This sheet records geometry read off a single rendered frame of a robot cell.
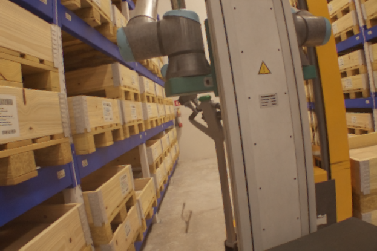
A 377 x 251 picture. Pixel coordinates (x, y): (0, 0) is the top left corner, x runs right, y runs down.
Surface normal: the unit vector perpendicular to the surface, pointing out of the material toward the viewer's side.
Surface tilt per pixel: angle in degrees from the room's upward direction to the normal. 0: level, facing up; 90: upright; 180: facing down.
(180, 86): 90
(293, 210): 90
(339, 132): 90
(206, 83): 90
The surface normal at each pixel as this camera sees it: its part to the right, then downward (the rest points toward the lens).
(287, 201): 0.25, -0.03
